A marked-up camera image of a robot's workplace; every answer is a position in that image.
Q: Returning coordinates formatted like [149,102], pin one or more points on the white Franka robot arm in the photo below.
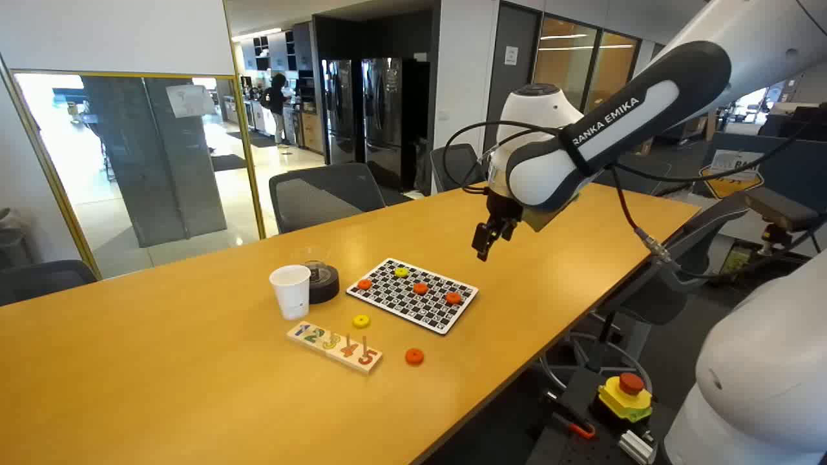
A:
[621,119]

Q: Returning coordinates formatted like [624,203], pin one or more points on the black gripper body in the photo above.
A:
[501,215]

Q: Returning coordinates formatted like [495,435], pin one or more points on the white paper cup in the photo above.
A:
[289,292]

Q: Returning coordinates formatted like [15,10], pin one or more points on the steel refrigerator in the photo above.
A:
[381,117]
[338,111]

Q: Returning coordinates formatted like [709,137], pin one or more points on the small white grey box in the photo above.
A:
[636,447]

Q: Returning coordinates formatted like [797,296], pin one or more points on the yellow framed glass partition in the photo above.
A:
[129,170]

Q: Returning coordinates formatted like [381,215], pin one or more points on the person in dark clothes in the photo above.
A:
[276,104]

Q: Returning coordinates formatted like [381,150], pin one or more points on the wooden number puzzle board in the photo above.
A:
[336,347]

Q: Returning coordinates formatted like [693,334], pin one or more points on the black office chair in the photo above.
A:
[646,301]

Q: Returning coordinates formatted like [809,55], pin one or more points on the black white marker board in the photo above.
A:
[434,314]

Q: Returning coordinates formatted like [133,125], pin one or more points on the black tape roll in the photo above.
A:
[327,284]

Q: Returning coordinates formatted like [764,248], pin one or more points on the black floor mat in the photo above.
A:
[227,160]

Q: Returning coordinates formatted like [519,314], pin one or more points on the white paper sheet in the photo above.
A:
[189,102]

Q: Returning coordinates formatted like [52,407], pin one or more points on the yellow red emergency stop button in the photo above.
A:
[627,398]

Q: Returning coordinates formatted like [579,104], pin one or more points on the dark grey office chair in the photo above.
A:
[454,169]
[319,203]
[43,284]

